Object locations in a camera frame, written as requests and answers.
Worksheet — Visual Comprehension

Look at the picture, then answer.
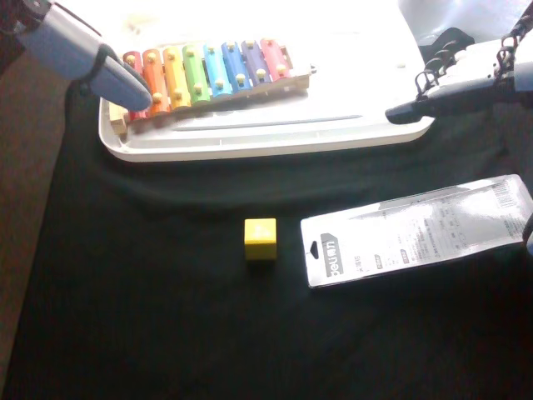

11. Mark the rainbow wooden xylophone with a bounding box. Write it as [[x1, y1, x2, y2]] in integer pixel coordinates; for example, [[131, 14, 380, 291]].
[[108, 37, 313, 135]]

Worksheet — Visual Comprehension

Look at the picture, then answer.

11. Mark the silver plastic package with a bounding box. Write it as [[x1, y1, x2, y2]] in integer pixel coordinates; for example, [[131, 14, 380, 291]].
[[300, 173, 529, 290]]

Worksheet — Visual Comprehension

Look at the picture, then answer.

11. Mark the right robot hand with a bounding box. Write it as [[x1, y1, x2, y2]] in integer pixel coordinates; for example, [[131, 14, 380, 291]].
[[385, 3, 533, 256]]

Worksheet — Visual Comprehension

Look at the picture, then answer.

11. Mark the white plastic tray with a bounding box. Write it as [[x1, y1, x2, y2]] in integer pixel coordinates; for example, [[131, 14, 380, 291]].
[[98, 0, 437, 163]]

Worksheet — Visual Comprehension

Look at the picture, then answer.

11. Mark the yellow cube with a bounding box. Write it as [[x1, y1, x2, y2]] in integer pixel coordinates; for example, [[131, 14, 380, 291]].
[[244, 217, 278, 262]]

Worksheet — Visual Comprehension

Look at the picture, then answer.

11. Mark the black table cloth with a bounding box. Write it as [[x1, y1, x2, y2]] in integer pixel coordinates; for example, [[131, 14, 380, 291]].
[[0, 27, 533, 400]]

